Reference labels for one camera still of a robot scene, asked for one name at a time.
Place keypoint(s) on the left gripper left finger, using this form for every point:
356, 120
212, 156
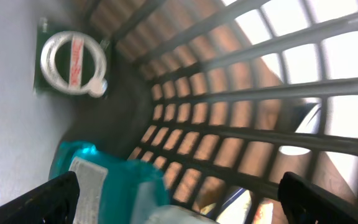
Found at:
52, 202

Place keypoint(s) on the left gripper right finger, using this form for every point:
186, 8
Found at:
304, 202

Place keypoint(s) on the teal Listerine mouthwash bottle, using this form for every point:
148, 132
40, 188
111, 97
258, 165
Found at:
114, 190

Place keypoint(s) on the grey plastic mesh basket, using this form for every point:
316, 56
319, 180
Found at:
223, 97

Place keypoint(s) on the dark green round-logo packet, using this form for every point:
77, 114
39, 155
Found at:
69, 62

